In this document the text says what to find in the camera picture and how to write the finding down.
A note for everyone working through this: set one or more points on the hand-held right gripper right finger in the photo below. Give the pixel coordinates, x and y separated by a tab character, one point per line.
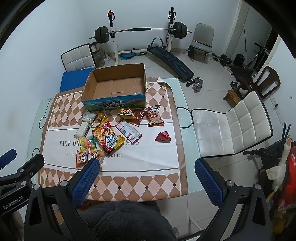
208	183

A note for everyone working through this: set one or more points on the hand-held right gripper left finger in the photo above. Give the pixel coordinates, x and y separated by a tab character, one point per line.
86	183

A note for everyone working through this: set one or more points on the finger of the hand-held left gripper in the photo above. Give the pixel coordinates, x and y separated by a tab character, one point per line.
26	168
8	156

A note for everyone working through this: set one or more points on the orange panda snack packet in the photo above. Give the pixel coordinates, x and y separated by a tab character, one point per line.
83	159
154	115

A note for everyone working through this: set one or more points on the large yellow red chips bag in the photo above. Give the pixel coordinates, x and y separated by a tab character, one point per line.
107	139

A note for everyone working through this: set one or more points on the red white snack packet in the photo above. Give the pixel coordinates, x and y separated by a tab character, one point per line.
128	132

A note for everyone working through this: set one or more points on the yellow panda snack packet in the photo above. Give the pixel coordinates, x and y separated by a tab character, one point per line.
126	113

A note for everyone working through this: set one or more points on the dark red snack packet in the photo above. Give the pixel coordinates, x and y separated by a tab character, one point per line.
138	117

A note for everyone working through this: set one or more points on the printed cardboard box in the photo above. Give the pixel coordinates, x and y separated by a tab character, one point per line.
111	87

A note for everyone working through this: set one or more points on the colourful candy balls bag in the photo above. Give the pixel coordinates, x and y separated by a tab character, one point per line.
89	142

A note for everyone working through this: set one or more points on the white wrapped snack packet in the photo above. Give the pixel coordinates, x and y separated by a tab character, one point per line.
82	131

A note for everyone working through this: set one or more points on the person's dark fleece clothing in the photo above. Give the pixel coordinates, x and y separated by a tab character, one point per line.
122	222

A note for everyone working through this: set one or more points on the black kick scooter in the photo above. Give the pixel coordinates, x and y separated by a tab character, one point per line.
254	152
260	46

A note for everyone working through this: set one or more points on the glass table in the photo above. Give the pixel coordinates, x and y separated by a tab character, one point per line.
187	129

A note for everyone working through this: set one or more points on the white quilted chair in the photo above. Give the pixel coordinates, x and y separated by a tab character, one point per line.
231	129
77	58

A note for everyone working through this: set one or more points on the diamond pattern tablecloth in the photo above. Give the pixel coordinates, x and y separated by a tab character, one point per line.
143	160

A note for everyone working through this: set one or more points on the small shiny red packet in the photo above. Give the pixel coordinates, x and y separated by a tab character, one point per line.
163	136

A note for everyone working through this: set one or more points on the small white snack packet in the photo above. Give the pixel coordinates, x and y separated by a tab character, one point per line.
89	117

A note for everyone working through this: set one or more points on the small wrapped orange bun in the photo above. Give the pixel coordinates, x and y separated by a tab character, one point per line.
100	115

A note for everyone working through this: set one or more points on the white goose plush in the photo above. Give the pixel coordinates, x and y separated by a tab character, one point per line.
278	169

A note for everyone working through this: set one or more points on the small wooden stool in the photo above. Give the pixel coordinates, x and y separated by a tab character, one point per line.
232	97

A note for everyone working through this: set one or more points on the blue cushion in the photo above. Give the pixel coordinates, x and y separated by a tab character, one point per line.
72	80

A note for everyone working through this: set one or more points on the chrome dumbbell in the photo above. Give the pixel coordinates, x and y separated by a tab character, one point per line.
198	83

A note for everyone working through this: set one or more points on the dark wooden chair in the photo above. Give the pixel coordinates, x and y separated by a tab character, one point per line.
270	77

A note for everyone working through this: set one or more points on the black dumbbell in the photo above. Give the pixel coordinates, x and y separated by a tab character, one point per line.
223	59

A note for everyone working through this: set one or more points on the clear water jug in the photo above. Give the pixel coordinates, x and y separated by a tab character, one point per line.
99	56

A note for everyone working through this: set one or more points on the black speaker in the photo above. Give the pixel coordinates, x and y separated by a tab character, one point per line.
239	59

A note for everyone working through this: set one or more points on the black sit-up bench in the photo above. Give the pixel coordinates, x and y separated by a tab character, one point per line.
172	60

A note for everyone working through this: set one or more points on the black weight plate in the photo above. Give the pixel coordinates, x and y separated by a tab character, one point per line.
190	51

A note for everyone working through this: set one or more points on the teal balance disc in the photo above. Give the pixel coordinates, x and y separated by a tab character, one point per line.
129	56

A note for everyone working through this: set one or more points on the white barbell rack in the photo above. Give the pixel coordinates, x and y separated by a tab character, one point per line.
112	41

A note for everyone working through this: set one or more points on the grey padded chair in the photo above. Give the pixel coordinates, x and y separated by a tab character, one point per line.
203	38

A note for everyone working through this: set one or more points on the black barbell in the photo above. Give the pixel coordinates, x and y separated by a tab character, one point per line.
141	29

